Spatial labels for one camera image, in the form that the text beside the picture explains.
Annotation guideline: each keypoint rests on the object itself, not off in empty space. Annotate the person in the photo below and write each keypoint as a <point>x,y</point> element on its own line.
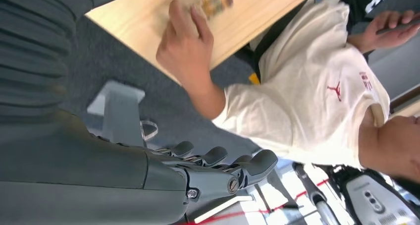
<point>311,95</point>

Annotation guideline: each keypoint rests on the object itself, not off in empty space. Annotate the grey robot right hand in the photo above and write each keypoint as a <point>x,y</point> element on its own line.
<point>82,171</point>

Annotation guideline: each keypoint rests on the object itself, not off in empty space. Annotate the grey kiosk stand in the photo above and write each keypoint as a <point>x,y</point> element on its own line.
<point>119,115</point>

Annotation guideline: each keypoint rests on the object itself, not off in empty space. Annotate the black silver pole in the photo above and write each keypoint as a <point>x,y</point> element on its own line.
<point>311,194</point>

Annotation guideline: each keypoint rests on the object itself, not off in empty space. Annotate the white grey machine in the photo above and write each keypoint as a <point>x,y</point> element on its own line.
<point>374,197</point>

